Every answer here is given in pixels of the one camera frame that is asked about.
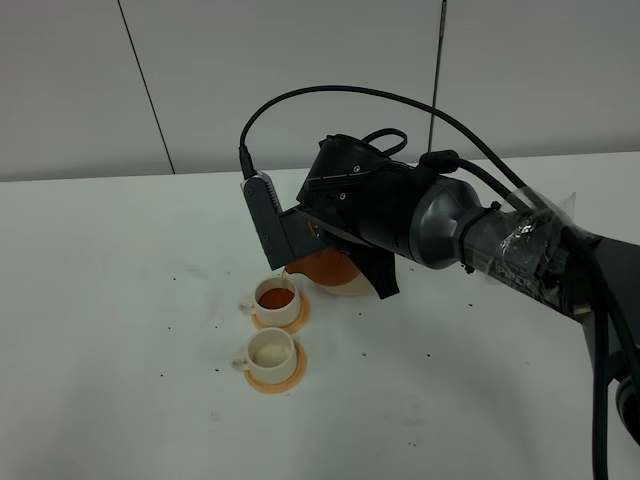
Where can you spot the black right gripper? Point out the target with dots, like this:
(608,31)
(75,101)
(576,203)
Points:
(365,196)

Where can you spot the brown clay teapot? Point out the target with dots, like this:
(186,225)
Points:
(328,267)

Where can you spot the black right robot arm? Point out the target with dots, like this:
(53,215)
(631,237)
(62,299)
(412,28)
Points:
(446,210)

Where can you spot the beige round teapot saucer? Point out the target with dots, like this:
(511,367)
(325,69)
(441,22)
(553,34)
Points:
(357,287)

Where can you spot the orange coaster far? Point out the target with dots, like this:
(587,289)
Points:
(294,326)

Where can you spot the orange coaster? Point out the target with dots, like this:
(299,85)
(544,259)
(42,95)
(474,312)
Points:
(291,382)
(294,326)

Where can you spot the white teacup far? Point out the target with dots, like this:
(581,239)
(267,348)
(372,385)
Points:
(275,302)

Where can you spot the white teacup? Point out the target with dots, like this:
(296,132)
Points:
(275,302)
(269,356)

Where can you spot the orange coaster near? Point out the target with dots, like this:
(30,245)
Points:
(291,382)

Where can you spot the white teacup near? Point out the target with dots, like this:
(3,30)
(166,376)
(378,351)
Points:
(269,356)

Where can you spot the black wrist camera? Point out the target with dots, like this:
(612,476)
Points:
(285,235)

